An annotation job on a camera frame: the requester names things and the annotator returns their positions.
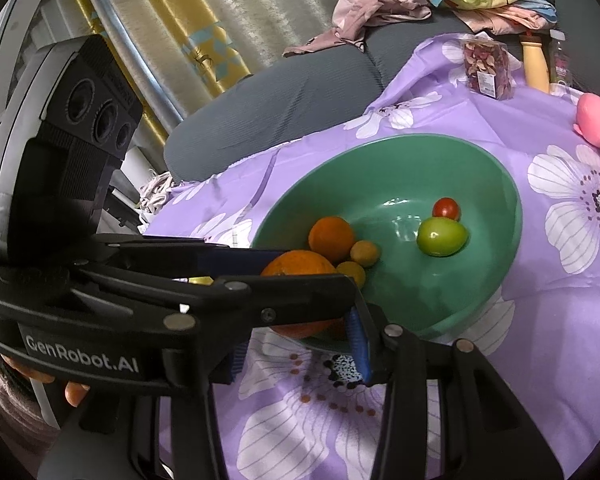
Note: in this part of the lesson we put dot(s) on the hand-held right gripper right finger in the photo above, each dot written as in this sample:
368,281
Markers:
360,355

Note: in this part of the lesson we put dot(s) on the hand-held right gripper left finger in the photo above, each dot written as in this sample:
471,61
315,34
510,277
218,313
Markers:
237,360

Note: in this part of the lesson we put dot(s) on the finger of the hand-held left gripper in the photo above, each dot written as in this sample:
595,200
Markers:
290,295
230,262

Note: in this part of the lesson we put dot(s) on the orange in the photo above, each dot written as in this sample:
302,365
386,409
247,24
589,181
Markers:
300,265
331,237

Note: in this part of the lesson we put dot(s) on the brown kiwi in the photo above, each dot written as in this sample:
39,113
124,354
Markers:
365,252
352,271

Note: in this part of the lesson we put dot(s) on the bright green mango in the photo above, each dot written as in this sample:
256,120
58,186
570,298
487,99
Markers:
440,237

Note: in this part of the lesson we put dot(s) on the green plastic bowl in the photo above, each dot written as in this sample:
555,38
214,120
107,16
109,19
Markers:
405,170

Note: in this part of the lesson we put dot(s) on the red tomato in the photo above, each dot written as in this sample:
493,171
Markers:
446,207

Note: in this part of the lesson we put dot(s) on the person's left hand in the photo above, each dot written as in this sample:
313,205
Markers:
75,394

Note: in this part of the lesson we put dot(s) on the beige crumpled cloth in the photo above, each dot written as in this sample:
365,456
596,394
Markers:
155,192

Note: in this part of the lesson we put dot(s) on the silver metal pipe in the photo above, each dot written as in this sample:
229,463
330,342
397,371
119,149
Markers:
125,40

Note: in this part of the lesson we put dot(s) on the grey sofa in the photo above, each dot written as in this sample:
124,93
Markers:
280,105

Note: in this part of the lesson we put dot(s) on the purple floral tablecloth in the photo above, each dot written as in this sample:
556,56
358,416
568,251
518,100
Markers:
555,335

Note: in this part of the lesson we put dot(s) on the yellow patterned curtain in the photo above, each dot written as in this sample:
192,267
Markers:
200,35

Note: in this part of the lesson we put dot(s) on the grey sheer curtain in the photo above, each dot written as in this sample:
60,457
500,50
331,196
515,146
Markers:
280,0

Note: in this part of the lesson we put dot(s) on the pink crumpled cloth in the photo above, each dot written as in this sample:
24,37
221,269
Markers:
370,5

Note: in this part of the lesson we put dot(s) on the yellow bottle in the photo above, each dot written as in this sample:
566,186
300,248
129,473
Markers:
534,67

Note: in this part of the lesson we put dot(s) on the pink plush toy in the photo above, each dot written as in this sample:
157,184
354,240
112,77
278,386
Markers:
595,117

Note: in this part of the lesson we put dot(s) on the clear plastic bottle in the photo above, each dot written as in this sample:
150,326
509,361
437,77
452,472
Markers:
560,60

